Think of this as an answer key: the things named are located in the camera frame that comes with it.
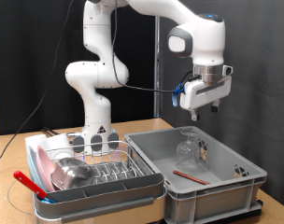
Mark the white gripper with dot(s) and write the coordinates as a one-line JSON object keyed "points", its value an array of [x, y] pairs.
{"points": [[195, 96]]}

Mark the clear wine glass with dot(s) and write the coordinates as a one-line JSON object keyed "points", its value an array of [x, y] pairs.
{"points": [[187, 155]]}

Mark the brown wooden stick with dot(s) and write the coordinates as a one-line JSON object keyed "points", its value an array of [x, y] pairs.
{"points": [[191, 178]]}

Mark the stainless steel pot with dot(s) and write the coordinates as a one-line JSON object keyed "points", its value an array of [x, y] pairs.
{"points": [[73, 174]]}

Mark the pink plastic plate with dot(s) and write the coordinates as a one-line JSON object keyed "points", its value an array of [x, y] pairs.
{"points": [[44, 165]]}

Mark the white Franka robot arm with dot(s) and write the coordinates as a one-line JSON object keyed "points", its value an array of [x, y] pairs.
{"points": [[95, 74]]}

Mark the dark oval rack clip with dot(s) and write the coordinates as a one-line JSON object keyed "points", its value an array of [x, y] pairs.
{"points": [[78, 144]]}

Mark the dark grey backdrop panel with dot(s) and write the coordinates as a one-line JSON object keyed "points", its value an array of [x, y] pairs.
{"points": [[257, 46]]}

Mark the grey plastic crate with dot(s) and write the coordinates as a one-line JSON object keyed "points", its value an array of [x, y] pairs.
{"points": [[223, 199]]}

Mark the white box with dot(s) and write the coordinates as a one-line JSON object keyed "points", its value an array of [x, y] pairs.
{"points": [[56, 143]]}

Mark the grey cutlery holder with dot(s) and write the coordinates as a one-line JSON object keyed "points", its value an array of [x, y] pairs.
{"points": [[70, 202]]}

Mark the light blue plastic plate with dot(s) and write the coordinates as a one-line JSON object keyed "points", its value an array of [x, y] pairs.
{"points": [[31, 165]]}

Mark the black backdrop curtain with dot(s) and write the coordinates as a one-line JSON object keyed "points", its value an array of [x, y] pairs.
{"points": [[17, 46]]}

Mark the aluminium frame post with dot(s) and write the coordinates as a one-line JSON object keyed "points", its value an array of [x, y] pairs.
{"points": [[157, 102]]}

